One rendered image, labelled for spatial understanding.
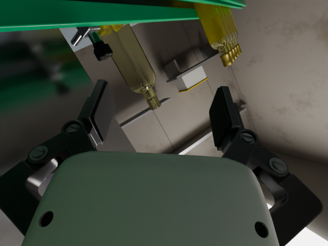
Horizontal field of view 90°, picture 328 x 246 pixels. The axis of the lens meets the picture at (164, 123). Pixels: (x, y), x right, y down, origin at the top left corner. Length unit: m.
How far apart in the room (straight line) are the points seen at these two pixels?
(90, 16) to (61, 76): 0.13
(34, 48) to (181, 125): 2.83
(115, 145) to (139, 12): 0.28
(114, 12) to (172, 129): 2.75
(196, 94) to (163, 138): 1.04
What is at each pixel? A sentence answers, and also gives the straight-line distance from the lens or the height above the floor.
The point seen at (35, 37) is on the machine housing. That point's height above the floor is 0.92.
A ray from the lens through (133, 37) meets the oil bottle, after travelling 0.42.
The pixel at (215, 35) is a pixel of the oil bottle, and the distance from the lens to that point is 0.67.
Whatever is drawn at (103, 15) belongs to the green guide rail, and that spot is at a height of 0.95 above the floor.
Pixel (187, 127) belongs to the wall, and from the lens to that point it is 3.13.
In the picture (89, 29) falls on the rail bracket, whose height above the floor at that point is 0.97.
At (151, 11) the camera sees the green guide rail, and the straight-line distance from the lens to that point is 0.44.
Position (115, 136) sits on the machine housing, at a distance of 0.38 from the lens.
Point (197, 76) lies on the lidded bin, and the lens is 2.63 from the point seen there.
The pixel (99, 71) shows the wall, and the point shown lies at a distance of 2.82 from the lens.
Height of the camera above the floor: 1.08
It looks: 15 degrees up
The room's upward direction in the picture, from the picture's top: 151 degrees clockwise
